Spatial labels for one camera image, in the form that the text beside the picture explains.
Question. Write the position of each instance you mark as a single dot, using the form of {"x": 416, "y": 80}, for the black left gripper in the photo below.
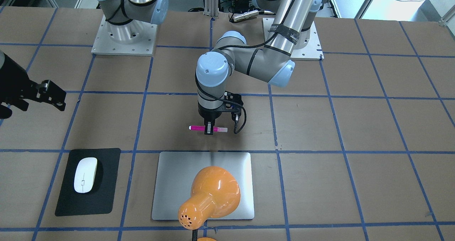
{"x": 207, "y": 114}

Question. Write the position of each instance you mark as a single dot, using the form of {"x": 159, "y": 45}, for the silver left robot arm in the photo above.
{"x": 269, "y": 62}

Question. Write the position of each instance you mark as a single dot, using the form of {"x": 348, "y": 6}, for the white computer mouse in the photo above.
{"x": 85, "y": 174}

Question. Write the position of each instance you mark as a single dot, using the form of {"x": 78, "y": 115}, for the silver closed laptop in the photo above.
{"x": 177, "y": 170}

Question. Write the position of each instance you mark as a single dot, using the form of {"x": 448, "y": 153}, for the orange desk lamp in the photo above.
{"x": 214, "y": 193}

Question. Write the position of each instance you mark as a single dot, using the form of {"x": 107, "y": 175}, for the aluminium frame post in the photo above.
{"x": 211, "y": 8}

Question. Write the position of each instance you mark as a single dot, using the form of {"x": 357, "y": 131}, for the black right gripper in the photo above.
{"x": 13, "y": 81}

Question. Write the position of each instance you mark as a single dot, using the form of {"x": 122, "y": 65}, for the black mousepad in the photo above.
{"x": 100, "y": 199}

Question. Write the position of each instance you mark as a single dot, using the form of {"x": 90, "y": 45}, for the pink marker pen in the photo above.
{"x": 203, "y": 128}

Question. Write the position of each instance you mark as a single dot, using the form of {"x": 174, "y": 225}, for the black electronics box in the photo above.
{"x": 240, "y": 5}

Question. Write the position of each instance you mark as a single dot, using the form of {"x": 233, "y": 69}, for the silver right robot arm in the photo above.
{"x": 34, "y": 81}

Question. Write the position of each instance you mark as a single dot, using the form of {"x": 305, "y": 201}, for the silver metal cylinder tool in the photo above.
{"x": 244, "y": 16}

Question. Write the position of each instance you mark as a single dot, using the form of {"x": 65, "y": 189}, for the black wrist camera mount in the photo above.
{"x": 234, "y": 103}

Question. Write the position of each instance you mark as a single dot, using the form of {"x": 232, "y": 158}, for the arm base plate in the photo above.
{"x": 308, "y": 47}
{"x": 136, "y": 38}

